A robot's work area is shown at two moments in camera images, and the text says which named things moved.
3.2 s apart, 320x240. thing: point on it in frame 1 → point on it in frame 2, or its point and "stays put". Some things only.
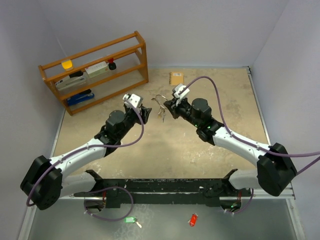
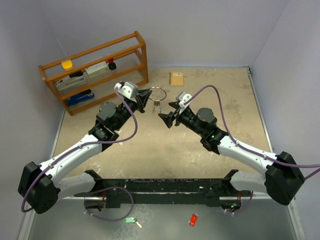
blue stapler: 80,97 stays put
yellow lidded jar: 67,65 stays put
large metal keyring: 155,98 → 159,100
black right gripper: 173,108 → 168,119
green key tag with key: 132,220 stays put
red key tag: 193,220 stays put
